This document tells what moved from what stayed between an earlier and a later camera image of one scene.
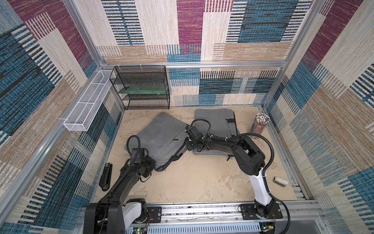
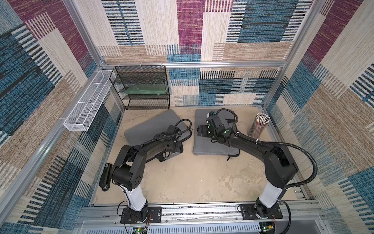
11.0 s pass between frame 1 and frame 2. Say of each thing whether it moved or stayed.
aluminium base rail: stayed
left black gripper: moved
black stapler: stayed
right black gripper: moved
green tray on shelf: stayed
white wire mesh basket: stayed
